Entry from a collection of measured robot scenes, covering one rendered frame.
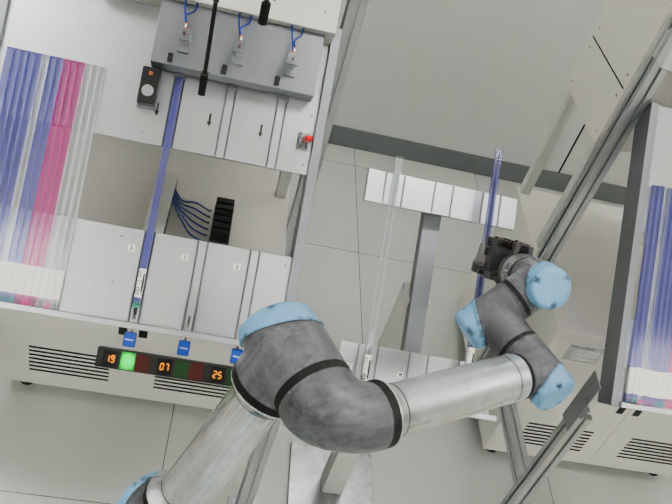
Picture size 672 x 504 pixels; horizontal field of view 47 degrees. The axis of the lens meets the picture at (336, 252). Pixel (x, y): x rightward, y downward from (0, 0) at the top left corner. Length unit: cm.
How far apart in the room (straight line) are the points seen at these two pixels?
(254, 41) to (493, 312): 76
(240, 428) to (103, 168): 117
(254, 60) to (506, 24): 193
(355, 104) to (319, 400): 261
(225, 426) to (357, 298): 175
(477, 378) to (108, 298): 81
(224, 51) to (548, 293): 81
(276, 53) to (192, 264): 47
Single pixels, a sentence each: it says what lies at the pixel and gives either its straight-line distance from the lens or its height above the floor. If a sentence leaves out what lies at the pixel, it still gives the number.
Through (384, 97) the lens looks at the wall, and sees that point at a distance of 351.
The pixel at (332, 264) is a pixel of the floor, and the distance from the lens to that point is 296.
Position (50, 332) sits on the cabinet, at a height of 29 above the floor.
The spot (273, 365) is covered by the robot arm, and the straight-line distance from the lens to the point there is 105.
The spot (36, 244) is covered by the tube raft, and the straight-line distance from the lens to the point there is 165.
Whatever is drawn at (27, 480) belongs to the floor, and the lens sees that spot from 226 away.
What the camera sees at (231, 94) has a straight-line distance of 168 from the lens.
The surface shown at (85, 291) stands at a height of 75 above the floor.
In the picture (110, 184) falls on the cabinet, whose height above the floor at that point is 62.
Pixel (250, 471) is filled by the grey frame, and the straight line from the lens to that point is 202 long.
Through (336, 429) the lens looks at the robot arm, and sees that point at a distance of 102.
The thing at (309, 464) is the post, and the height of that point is 1.
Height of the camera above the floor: 193
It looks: 40 degrees down
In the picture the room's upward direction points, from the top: 19 degrees clockwise
